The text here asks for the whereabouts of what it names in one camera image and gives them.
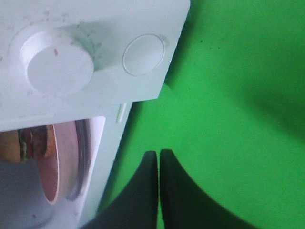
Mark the pink round plate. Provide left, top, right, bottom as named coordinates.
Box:
left=37, top=121, right=79, bottom=205

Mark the white microwave oven body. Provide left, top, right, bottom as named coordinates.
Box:
left=0, top=0, right=190, bottom=229

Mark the glass microwave turntable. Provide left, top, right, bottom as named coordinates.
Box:
left=66, top=119, right=89, bottom=201

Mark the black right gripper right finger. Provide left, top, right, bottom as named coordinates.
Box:
left=160, top=149, right=255, bottom=229

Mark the round white door button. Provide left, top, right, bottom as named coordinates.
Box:
left=122, top=34, right=165, bottom=76

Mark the white microwave knob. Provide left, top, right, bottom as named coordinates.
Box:
left=20, top=30, right=94, bottom=96

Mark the burger with sesame bun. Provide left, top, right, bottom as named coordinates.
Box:
left=0, top=125, right=56, bottom=163

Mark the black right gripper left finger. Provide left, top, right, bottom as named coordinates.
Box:
left=82, top=151, right=159, bottom=229

